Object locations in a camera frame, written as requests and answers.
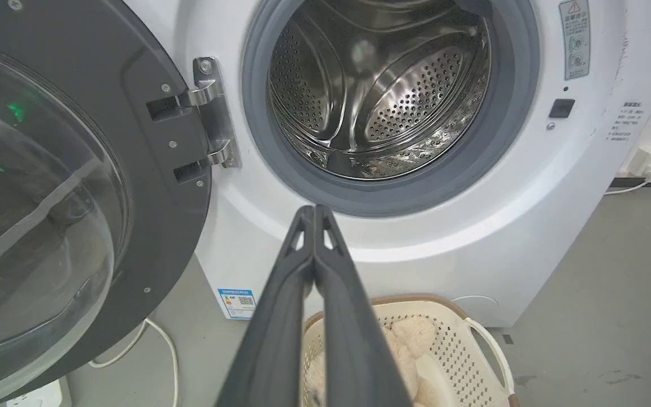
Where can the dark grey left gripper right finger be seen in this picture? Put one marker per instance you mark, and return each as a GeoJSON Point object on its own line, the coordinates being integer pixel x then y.
{"type": "Point", "coordinates": [354, 339]}

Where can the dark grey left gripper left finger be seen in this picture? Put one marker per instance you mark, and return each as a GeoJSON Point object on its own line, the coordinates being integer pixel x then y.
{"type": "Point", "coordinates": [277, 333]}

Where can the white front-load washing machine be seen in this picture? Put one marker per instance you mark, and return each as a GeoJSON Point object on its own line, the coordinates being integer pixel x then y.
{"type": "Point", "coordinates": [472, 226]}

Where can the dark round washer door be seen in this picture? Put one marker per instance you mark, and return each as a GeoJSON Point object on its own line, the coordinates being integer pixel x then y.
{"type": "Point", "coordinates": [65, 186]}

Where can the cream plush toy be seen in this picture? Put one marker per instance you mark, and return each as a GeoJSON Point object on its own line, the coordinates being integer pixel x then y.
{"type": "Point", "coordinates": [410, 362]}

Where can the cream perforated laundry basket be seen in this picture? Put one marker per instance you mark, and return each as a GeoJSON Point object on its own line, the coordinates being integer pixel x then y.
{"type": "Point", "coordinates": [455, 350]}

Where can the metal door hinge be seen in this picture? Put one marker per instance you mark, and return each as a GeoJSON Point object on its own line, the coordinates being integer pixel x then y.
{"type": "Point", "coordinates": [215, 113]}

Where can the white power strip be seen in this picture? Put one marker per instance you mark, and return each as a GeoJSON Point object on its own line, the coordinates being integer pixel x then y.
{"type": "Point", "coordinates": [37, 395]}

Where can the white wall socket plug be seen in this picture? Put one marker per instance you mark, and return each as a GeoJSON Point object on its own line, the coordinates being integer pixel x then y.
{"type": "Point", "coordinates": [647, 161]}

